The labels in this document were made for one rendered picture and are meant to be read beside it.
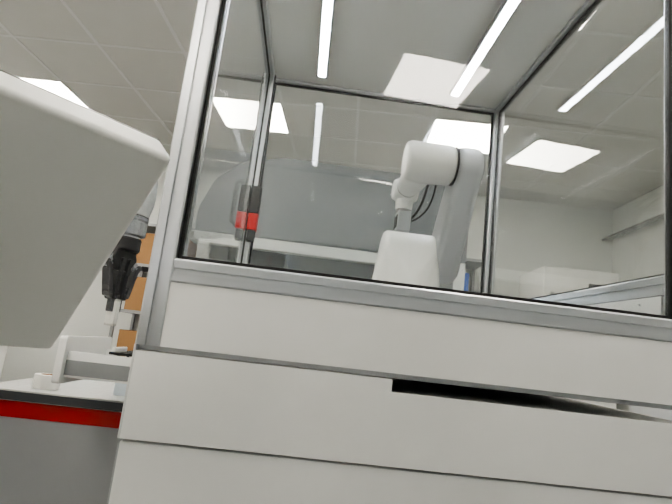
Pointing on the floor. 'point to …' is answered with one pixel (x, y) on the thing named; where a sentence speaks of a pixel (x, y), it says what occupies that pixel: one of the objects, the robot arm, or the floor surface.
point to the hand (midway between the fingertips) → (112, 312)
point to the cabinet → (317, 481)
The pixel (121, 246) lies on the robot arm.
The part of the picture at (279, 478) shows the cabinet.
